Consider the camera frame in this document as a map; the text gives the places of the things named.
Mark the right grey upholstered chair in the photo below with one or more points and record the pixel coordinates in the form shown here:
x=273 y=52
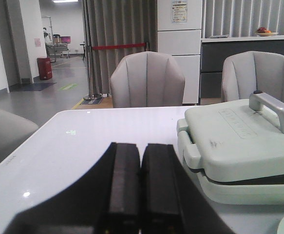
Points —
x=249 y=71

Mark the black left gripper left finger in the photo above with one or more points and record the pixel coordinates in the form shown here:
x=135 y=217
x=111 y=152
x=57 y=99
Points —
x=105 y=200

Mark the fruit plate on counter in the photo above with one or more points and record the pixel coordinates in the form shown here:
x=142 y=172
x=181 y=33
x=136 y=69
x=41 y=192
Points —
x=264 y=32

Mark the dark kitchen counter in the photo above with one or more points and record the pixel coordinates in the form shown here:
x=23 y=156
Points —
x=215 y=51

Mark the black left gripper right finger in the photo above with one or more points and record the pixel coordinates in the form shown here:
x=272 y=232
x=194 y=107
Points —
x=171 y=203

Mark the white refrigerator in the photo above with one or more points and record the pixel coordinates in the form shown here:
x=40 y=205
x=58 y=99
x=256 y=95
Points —
x=179 y=26

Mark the silver barrier post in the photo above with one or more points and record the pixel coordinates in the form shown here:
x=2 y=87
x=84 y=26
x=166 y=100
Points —
x=92 y=95

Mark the mint green breakfast maker base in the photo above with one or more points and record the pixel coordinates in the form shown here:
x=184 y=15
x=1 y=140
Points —
x=266 y=194

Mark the left grey upholstered chair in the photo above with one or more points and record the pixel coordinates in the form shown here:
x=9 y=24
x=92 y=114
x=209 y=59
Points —
x=147 y=79

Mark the grey chair at left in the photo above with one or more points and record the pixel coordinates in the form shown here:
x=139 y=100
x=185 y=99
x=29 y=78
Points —
x=14 y=130

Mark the grey upholstered chair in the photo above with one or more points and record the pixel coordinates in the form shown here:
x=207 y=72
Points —
x=249 y=71
x=147 y=79

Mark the mint green sandwich maker lid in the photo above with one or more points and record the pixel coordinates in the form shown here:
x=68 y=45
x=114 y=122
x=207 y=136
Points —
x=235 y=140

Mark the red trash bin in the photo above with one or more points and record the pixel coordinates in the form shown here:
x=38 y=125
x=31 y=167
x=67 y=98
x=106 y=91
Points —
x=44 y=68

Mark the red barrier belt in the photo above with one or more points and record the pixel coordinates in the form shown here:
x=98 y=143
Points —
x=123 y=46

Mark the grey curtain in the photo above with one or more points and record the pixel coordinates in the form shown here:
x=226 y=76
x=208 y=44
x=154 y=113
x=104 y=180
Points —
x=117 y=22

